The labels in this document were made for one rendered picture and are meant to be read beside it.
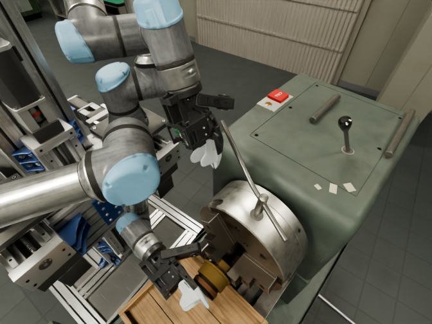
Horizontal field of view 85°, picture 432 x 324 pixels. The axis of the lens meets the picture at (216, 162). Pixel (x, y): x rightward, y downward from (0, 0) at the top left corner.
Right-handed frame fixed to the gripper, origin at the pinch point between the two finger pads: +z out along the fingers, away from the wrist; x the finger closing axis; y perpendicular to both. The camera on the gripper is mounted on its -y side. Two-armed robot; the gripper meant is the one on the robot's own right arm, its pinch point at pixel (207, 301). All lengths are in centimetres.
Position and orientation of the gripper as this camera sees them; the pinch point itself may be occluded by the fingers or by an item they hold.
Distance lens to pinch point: 70.1
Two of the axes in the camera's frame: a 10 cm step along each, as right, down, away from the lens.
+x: -0.1, -6.6, -7.5
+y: -7.0, 5.4, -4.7
